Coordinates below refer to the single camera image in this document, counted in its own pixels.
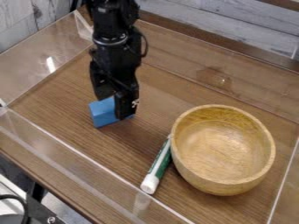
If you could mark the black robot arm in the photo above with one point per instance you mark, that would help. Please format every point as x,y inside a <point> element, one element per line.
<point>114,17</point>

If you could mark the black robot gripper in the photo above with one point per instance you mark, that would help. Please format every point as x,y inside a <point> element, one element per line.
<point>116,59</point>

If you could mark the blue rectangular block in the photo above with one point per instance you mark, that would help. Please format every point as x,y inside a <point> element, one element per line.
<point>104,112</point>

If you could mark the clear acrylic tray wall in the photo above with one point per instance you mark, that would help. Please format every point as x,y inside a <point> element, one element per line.
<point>93,166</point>

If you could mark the light brown wooden bowl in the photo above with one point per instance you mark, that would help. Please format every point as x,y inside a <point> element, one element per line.
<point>224,149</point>

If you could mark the black metal bracket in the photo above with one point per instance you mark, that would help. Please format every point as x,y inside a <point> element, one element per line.
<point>41,215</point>

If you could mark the green and white marker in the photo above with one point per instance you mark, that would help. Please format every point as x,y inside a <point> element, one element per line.
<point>158,168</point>

